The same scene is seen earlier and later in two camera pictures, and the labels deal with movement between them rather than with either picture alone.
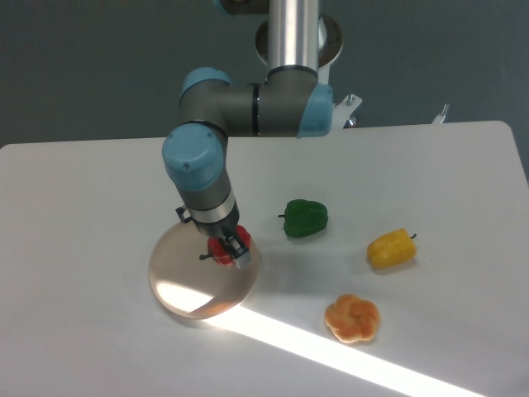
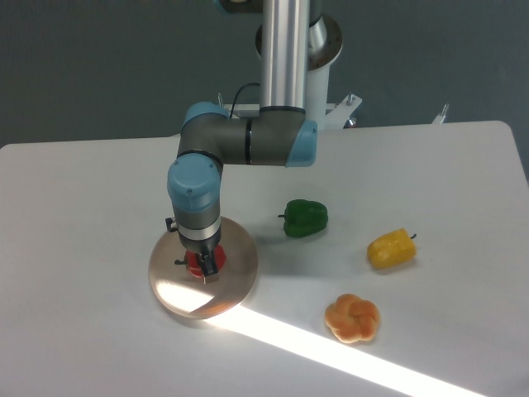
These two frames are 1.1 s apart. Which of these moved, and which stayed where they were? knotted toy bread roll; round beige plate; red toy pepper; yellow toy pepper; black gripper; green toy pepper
Moved: red toy pepper; black gripper
Stayed: yellow toy pepper; green toy pepper; round beige plate; knotted toy bread roll
